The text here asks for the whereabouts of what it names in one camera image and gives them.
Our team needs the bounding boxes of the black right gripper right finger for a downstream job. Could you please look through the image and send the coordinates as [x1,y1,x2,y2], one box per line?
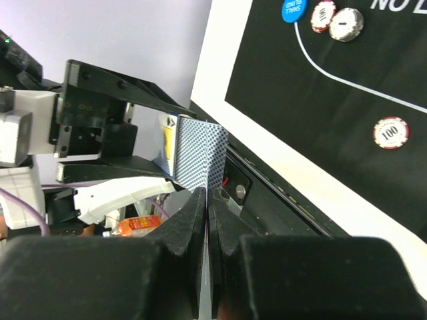
[208,191,426,319]

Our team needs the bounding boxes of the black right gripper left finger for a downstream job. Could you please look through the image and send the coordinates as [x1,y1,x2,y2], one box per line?
[1,187,205,319]

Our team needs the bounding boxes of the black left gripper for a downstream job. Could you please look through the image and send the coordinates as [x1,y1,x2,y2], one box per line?
[54,59,195,191]

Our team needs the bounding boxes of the blue playing card deck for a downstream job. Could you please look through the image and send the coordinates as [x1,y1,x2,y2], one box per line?
[153,113,207,191]

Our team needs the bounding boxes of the red poker chip stack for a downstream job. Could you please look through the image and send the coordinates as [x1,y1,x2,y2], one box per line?
[372,117,410,149]

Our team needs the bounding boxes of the blue small blind button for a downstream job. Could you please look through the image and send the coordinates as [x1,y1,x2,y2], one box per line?
[282,0,308,23]

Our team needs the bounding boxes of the grey chips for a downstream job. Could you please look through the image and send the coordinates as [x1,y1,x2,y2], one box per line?
[329,7,364,43]

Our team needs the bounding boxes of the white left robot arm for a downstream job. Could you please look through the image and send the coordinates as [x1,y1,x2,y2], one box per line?
[1,34,206,319]

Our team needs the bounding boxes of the orange packet in background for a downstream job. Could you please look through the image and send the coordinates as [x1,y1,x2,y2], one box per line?
[115,215,163,237]

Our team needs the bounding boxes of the black poker felt mat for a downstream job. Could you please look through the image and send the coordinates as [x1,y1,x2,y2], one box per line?
[226,1,426,237]

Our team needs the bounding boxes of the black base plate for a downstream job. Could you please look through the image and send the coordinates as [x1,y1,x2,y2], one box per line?
[189,99,351,238]

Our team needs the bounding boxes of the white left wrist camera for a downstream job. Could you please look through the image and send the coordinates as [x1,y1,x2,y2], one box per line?
[1,88,61,167]

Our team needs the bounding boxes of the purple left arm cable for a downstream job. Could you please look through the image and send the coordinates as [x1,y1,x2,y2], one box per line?
[0,181,167,237]

